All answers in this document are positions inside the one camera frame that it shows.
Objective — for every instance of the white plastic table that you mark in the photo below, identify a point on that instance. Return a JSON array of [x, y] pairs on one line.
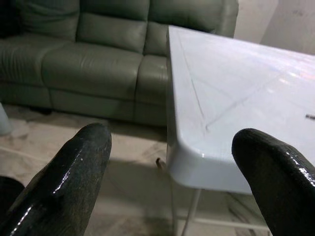
[[233, 86]]

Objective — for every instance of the pale blue pole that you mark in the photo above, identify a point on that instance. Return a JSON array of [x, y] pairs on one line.
[[4, 120]]

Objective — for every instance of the grey-green leather sofa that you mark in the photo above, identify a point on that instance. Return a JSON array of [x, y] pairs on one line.
[[86, 68]]

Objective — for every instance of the small brown metal hook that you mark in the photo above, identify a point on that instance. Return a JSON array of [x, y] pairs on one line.
[[160, 163]]

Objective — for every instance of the white metal table leg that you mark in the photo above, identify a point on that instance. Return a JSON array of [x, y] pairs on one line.
[[190, 214]]

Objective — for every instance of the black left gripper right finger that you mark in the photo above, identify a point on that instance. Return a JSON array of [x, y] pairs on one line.
[[278, 184]]

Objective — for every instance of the black round floor object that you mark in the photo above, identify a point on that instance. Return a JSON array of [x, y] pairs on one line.
[[8, 191]]

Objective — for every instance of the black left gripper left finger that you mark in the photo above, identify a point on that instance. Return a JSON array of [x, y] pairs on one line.
[[69, 184]]

